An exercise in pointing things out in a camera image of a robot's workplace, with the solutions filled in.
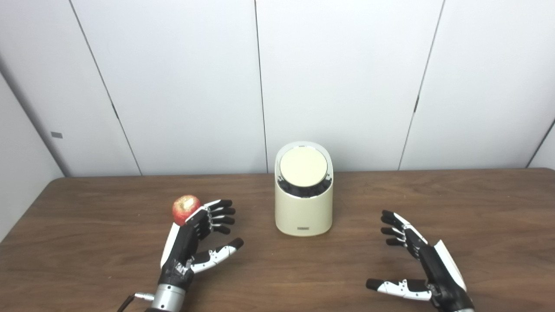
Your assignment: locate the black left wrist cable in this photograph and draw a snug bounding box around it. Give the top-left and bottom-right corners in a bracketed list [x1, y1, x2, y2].
[117, 293, 155, 312]

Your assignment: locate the red apple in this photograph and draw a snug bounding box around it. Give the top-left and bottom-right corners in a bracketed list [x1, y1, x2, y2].
[172, 195, 202, 226]

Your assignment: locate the black white robot left hand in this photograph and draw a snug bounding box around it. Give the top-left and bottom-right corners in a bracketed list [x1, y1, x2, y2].
[157, 199, 244, 292]

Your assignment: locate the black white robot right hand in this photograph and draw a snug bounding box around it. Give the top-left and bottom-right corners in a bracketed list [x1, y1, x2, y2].
[366, 210, 475, 312]

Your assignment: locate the cream-colored round bin lid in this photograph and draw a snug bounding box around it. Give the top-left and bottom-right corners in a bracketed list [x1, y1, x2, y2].
[280, 146, 329, 188]

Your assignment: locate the cream-colored bin body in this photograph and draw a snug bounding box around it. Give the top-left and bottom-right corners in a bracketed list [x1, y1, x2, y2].
[274, 141, 334, 237]

